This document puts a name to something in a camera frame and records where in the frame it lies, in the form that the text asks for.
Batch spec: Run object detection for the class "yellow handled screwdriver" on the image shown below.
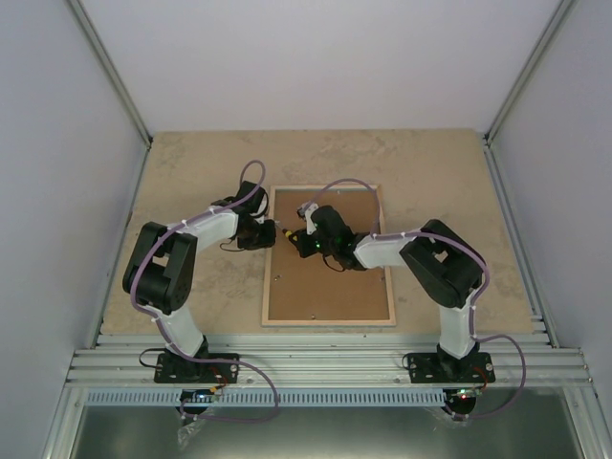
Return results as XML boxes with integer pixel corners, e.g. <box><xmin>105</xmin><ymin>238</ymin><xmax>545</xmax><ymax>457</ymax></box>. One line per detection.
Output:
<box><xmin>274</xmin><ymin>221</ymin><xmax>298</xmax><ymax>243</ymax></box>

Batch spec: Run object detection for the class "teal wooden photo frame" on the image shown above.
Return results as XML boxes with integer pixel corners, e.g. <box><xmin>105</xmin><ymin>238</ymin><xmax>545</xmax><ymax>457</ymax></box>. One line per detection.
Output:
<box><xmin>262</xmin><ymin>184</ymin><xmax>397</xmax><ymax>327</ymax></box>

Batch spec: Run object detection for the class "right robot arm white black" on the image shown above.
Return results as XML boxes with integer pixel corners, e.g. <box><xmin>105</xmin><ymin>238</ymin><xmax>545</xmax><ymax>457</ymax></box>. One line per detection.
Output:
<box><xmin>283</xmin><ymin>204</ymin><xmax>491</xmax><ymax>382</ymax></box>

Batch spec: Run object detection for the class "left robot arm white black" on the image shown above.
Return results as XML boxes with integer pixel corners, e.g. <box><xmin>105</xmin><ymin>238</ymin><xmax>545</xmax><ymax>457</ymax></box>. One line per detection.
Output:
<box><xmin>122</xmin><ymin>181</ymin><xmax>275</xmax><ymax>382</ymax></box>

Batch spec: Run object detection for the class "clear plastic bag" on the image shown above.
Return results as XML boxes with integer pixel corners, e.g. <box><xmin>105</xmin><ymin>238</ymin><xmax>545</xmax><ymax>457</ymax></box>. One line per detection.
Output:
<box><xmin>177</xmin><ymin>418</ymin><xmax>207</xmax><ymax>451</ymax></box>

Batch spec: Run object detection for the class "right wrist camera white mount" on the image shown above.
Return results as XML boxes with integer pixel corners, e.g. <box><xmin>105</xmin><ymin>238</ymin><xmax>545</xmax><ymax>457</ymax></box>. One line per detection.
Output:
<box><xmin>297</xmin><ymin>203</ymin><xmax>318</xmax><ymax>235</ymax></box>

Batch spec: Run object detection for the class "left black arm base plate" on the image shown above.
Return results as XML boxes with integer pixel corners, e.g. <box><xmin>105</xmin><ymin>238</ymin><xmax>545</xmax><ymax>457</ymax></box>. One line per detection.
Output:
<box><xmin>153</xmin><ymin>351</ymin><xmax>240</xmax><ymax>384</ymax></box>

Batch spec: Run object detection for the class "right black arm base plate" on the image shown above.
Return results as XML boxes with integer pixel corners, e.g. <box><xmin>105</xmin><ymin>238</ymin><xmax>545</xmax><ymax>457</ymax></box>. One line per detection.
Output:
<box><xmin>402</xmin><ymin>352</ymin><xmax>496</xmax><ymax>383</ymax></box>

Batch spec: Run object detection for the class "aluminium rail base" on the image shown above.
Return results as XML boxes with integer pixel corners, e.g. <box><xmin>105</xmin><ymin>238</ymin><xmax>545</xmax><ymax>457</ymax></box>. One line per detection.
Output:
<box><xmin>66</xmin><ymin>333</ymin><xmax>593</xmax><ymax>388</ymax></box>

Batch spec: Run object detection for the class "grey slotted cable duct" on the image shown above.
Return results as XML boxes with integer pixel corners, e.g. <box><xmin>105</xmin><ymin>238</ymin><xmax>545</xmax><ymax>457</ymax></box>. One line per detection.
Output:
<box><xmin>85</xmin><ymin>388</ymin><xmax>446</xmax><ymax>407</ymax></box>

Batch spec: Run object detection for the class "left aluminium corner post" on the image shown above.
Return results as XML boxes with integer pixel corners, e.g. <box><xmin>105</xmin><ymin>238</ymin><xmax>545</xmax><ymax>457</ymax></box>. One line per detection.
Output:
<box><xmin>64</xmin><ymin>0</ymin><xmax>154</xmax><ymax>147</ymax></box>

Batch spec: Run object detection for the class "aluminium corner post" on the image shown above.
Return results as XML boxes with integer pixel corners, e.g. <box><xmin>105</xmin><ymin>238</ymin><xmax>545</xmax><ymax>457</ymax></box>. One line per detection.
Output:
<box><xmin>64</xmin><ymin>0</ymin><xmax>154</xmax><ymax>147</ymax></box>
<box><xmin>482</xmin><ymin>0</ymin><xmax>578</xmax><ymax>144</ymax></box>

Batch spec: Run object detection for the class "right aluminium corner post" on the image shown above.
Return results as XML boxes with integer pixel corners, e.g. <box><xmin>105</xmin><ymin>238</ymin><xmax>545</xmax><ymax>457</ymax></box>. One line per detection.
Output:
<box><xmin>482</xmin><ymin>0</ymin><xmax>578</xmax><ymax>144</ymax></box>

